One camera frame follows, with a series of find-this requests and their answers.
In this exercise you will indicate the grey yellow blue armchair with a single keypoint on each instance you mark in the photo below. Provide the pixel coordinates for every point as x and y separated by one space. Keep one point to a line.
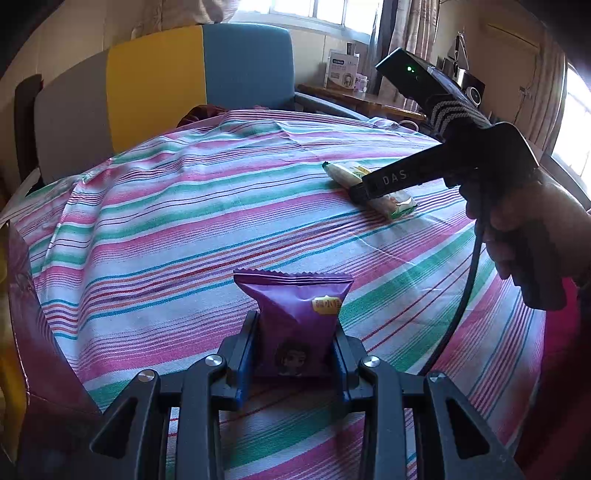
152 83

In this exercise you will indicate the dark red cloth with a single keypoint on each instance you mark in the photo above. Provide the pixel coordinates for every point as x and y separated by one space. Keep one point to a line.
201 115

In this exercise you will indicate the black round-faced appliance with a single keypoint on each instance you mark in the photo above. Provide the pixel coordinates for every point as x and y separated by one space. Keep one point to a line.
473 92

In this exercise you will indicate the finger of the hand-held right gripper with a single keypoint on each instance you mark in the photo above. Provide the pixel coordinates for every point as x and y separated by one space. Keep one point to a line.
369 187

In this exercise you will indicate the patterned curtain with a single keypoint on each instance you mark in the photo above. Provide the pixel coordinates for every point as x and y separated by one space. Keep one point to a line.
411 27
194 11

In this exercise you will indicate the white product box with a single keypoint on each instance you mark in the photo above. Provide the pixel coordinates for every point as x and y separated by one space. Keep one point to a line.
341 69

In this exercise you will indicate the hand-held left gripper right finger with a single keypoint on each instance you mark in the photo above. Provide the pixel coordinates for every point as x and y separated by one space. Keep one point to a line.
344 369

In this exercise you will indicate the striped tablecloth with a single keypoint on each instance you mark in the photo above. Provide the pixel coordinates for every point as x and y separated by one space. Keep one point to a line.
184 207

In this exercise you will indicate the window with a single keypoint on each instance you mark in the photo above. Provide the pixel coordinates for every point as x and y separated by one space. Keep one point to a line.
314 14
575 124

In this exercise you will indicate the purple snack packet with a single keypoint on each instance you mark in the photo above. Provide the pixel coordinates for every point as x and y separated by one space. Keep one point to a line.
295 323

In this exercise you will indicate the wooden side table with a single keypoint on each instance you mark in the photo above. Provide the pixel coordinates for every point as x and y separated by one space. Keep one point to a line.
360 99

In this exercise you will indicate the green yellow cracker packet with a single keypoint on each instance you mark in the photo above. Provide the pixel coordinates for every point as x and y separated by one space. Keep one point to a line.
339 175

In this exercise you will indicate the person's right hand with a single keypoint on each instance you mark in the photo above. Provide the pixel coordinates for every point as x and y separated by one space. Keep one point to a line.
535 230

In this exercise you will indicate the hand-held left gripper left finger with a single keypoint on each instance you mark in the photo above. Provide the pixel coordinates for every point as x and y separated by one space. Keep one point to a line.
241 369

